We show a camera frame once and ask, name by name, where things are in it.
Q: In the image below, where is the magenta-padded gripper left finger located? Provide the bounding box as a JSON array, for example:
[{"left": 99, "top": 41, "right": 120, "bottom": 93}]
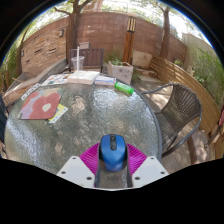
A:
[{"left": 56, "top": 142, "right": 103, "bottom": 189}]

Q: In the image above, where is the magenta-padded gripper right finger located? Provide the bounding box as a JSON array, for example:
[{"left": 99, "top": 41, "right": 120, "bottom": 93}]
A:
[{"left": 125, "top": 143, "right": 170, "bottom": 189}]

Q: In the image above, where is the blue and black computer mouse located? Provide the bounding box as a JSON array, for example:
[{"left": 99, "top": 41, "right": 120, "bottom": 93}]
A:
[{"left": 99, "top": 133, "right": 128, "bottom": 173}]

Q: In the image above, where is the red flower print mouse pad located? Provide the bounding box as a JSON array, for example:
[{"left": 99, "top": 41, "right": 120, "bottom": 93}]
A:
[{"left": 17, "top": 87, "right": 66, "bottom": 121}]

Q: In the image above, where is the yellow printed card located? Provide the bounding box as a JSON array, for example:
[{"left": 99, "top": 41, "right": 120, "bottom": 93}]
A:
[{"left": 47, "top": 103, "right": 69, "bottom": 125}]

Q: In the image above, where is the grey wicker chair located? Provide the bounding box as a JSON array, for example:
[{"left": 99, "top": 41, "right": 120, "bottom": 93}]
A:
[{"left": 139, "top": 82, "right": 203, "bottom": 158}]

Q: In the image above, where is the green plastic bottle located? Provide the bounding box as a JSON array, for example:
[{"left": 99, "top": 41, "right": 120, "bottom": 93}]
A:
[{"left": 114, "top": 81, "right": 135, "bottom": 96}]

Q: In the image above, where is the small closed book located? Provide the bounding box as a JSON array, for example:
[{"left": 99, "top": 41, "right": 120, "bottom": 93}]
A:
[{"left": 94, "top": 75, "right": 117, "bottom": 87}]

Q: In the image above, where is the open white book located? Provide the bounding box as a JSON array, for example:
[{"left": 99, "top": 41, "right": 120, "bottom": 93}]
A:
[{"left": 67, "top": 70, "right": 101, "bottom": 86}]

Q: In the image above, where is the grey stone planter box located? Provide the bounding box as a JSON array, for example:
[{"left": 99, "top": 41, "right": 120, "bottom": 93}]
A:
[{"left": 107, "top": 60, "right": 134, "bottom": 86}]

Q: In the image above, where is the white license plate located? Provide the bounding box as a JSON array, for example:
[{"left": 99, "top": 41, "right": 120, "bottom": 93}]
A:
[{"left": 20, "top": 83, "right": 41, "bottom": 101}]

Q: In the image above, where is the wooden slat fence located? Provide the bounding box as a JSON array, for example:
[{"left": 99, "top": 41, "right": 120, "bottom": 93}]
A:
[{"left": 148, "top": 55, "right": 224, "bottom": 159}]

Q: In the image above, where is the raised stone planting bed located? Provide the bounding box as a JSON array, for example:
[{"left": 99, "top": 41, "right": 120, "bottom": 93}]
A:
[{"left": 4, "top": 58, "right": 69, "bottom": 94}]

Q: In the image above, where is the beige stone block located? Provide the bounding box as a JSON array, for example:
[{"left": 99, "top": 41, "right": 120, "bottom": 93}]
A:
[{"left": 132, "top": 49, "right": 153, "bottom": 70}]

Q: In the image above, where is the thick forked tree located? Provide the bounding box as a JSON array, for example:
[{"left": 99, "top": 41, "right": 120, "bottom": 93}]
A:
[{"left": 53, "top": 0, "right": 101, "bottom": 63}]

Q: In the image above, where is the slender tree trunk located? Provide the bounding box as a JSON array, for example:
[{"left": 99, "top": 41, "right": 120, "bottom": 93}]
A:
[{"left": 153, "top": 0, "right": 172, "bottom": 60}]

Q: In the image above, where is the wooden garden lamp post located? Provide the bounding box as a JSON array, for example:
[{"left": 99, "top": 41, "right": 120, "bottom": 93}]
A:
[{"left": 122, "top": 15, "right": 137, "bottom": 65}]

